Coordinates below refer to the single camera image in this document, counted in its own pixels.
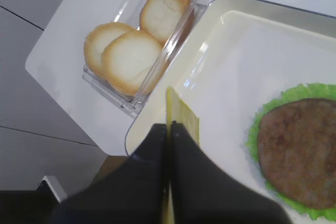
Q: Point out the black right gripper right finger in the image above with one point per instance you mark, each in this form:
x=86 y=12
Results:
x=203 y=193

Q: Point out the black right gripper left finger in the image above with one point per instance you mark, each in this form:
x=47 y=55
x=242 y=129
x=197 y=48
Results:
x=133 y=193

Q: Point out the yellow cheese slice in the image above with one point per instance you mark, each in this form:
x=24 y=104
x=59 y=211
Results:
x=177 y=110

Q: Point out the white table leg left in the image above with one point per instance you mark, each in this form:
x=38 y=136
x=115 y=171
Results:
x=51 y=187

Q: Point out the white serving tray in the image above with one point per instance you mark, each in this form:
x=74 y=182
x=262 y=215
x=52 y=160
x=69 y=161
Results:
x=154 y=110

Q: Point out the brown patty on burger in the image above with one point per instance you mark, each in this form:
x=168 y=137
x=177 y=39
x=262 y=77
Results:
x=296 y=151

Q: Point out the white bun front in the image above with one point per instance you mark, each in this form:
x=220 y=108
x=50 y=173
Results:
x=128 y=59

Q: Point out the white bun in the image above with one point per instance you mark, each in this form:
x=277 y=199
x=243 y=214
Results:
x=128 y=59
x=96 y=42
x=160 y=18

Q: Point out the clear bun box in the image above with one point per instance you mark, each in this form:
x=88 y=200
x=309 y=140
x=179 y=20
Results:
x=129 y=13

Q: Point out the white bun middle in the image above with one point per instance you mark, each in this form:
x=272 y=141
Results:
x=96 y=42

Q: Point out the white bun back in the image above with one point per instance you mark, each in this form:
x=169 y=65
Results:
x=160 y=18

